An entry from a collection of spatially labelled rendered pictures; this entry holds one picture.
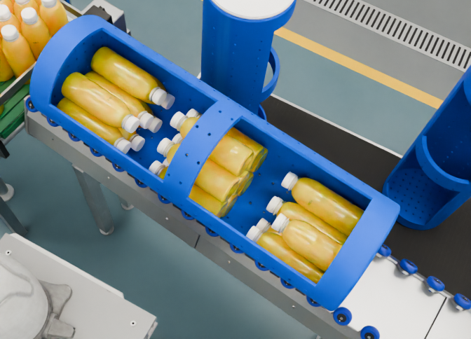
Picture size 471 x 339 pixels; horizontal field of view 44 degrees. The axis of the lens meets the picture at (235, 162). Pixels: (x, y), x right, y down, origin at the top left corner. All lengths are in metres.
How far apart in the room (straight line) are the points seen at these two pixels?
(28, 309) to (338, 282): 0.60
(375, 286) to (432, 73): 1.76
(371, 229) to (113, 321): 0.57
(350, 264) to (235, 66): 0.90
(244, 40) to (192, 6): 1.33
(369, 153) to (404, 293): 1.13
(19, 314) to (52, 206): 1.49
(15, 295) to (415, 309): 0.94
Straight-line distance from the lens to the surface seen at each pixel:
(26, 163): 2.69
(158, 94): 1.44
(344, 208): 1.33
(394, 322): 1.51
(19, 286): 1.11
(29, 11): 1.67
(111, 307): 1.30
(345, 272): 1.22
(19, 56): 1.67
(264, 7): 1.74
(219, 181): 1.30
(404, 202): 2.51
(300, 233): 1.28
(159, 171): 1.40
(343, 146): 2.55
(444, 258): 2.49
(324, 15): 3.15
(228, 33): 1.78
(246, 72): 1.92
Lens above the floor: 2.33
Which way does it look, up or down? 64 degrees down
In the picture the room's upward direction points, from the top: 9 degrees clockwise
